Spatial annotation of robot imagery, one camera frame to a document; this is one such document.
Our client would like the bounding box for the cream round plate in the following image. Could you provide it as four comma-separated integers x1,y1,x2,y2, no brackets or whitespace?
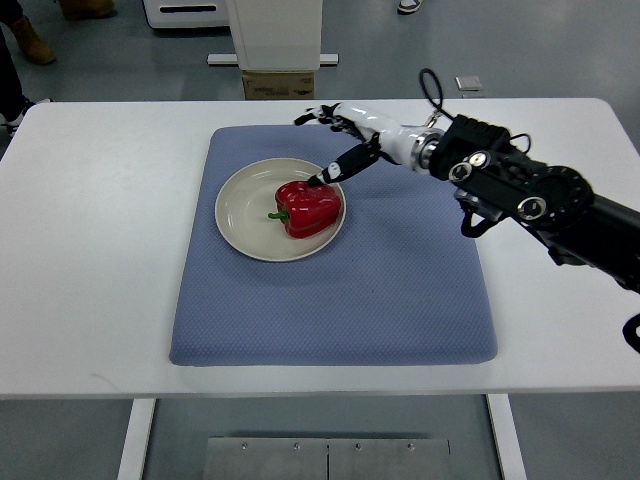
215,158,346,262

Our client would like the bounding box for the left white table leg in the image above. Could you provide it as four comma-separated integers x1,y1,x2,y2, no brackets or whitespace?
116,399,156,480

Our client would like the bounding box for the black white sneaker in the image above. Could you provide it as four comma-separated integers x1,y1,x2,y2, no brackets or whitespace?
1,98,52,138

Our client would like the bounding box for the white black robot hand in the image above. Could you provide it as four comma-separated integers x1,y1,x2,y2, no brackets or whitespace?
294,102,444,187

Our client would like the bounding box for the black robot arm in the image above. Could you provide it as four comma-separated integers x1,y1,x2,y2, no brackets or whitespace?
419,115,639,291

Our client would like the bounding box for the person in dark trousers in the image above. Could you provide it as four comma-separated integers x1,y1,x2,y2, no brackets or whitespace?
1,1,27,122

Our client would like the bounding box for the grey metal floor plate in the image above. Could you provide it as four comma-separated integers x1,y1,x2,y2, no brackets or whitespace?
203,437,455,479

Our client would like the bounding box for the right white table leg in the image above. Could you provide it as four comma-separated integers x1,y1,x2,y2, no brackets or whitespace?
485,394,527,480

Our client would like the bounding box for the cardboard box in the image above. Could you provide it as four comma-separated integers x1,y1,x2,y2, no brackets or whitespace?
242,71,315,100

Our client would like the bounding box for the small grey floor tile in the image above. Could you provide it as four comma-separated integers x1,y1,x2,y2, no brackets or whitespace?
455,75,483,92

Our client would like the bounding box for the red bell pepper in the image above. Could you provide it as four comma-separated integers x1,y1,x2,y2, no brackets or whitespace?
267,181,342,239

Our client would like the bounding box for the blue quilted mat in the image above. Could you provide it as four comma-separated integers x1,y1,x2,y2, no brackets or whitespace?
169,125,498,366

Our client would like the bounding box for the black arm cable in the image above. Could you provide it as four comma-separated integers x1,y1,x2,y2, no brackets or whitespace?
418,68,457,129

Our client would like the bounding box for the white pedestal column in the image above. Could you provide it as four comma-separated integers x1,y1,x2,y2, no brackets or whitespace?
226,0,323,72

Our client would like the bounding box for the white table leg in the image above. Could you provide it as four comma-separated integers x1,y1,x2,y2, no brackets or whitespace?
485,394,527,480
116,399,156,480

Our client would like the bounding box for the white machine base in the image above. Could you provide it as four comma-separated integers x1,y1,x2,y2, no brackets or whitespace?
142,0,229,29

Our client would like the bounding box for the white sneaker far background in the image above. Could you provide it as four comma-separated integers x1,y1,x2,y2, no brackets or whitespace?
397,0,423,15

